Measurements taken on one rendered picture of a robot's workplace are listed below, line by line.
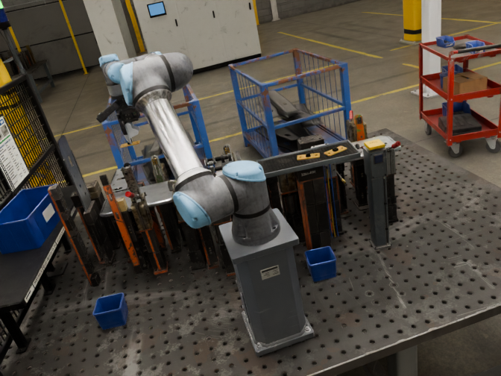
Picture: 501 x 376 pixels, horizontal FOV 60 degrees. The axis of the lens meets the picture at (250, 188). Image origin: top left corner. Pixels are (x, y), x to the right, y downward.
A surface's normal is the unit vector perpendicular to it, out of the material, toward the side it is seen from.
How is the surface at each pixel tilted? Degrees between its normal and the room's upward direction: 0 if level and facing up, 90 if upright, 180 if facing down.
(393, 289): 0
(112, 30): 90
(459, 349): 0
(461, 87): 90
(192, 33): 90
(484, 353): 0
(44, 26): 90
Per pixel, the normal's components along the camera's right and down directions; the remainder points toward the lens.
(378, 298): -0.18, -0.87
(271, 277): 0.25, 0.40
